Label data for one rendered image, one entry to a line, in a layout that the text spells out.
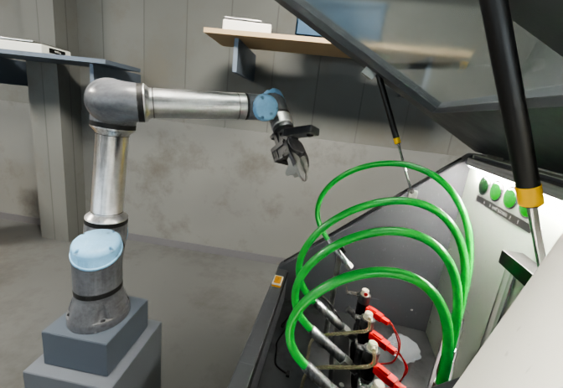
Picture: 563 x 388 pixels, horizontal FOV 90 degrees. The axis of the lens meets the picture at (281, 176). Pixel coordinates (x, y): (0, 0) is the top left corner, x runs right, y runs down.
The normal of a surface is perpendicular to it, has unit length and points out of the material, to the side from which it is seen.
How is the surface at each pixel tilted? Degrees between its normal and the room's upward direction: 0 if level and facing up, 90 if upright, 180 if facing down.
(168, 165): 90
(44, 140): 90
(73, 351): 90
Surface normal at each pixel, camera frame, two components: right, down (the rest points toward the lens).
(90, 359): -0.12, 0.22
